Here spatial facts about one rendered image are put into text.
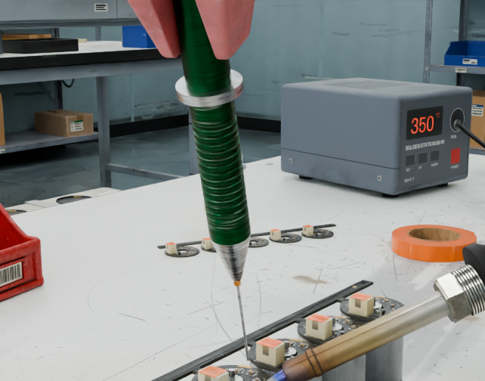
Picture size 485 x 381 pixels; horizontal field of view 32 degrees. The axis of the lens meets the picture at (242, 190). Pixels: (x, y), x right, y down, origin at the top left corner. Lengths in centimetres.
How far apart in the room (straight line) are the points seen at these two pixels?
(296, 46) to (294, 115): 519
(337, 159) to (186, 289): 31
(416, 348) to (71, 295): 21
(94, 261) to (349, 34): 523
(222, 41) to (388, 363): 17
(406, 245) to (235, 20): 43
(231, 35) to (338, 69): 564
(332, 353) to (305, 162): 59
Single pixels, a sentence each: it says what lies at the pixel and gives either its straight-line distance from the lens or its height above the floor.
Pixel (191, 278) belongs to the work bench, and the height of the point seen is 75.
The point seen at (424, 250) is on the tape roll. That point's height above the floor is 76.
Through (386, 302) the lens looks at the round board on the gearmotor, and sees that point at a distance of 34.
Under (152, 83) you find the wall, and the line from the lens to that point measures 629.
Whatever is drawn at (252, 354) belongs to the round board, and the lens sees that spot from 28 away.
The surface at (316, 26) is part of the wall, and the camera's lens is 593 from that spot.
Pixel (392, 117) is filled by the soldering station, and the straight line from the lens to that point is 76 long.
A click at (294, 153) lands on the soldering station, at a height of 78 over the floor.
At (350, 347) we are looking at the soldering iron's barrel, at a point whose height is 83.
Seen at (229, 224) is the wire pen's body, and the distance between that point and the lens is 21.
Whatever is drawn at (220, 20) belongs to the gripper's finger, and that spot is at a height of 92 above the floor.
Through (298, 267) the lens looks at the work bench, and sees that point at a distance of 58.
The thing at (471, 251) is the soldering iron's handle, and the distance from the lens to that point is 26.
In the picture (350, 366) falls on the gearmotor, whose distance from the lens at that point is 30.
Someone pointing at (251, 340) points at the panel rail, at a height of 81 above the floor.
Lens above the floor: 93
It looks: 13 degrees down
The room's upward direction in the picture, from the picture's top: straight up
